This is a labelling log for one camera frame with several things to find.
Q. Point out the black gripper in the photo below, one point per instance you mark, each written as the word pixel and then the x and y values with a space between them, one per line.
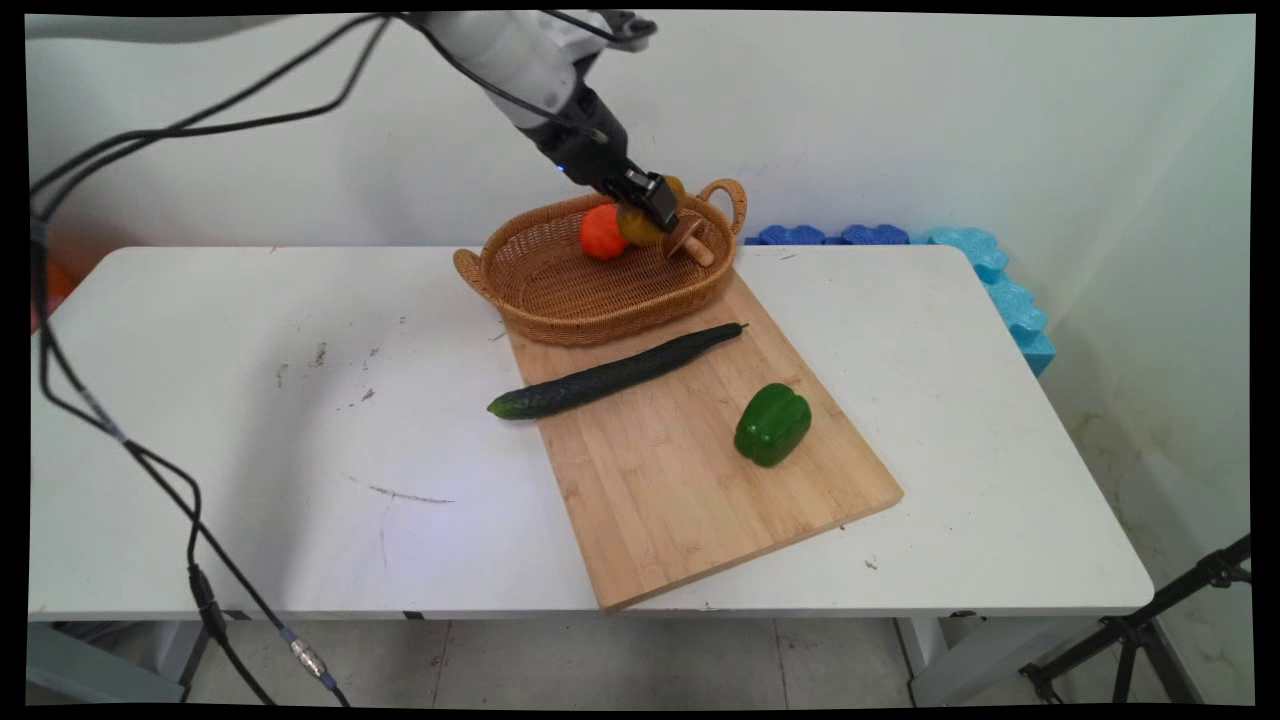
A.
pixel 585 140

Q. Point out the brown toy mushroom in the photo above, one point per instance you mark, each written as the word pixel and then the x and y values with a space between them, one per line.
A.
pixel 690 240

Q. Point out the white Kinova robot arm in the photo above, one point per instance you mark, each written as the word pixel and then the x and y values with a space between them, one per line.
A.
pixel 500 50

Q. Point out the yellow toy vegetable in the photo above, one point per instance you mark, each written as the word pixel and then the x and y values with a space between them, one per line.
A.
pixel 636 228

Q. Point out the orange toy tomato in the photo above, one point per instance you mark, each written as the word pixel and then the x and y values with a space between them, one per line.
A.
pixel 602 235

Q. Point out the woven wicker basket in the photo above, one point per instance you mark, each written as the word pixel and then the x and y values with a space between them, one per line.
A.
pixel 590 295

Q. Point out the long dark green cucumber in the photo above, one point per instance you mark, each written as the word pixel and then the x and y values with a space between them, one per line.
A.
pixel 610 375

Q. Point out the green bell pepper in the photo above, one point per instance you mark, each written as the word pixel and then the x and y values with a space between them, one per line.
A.
pixel 772 425

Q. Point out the bamboo cutting board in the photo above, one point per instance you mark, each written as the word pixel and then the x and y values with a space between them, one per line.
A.
pixel 680 490

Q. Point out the light blue foam mat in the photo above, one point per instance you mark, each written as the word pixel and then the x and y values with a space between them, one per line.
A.
pixel 1010 300

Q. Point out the grey table leg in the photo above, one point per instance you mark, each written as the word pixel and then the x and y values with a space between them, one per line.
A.
pixel 980 655
pixel 90 670

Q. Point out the orange box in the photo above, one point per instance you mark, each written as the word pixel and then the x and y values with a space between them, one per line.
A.
pixel 52 285

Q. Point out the black tripod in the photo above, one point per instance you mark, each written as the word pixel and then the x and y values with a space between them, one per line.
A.
pixel 1135 630

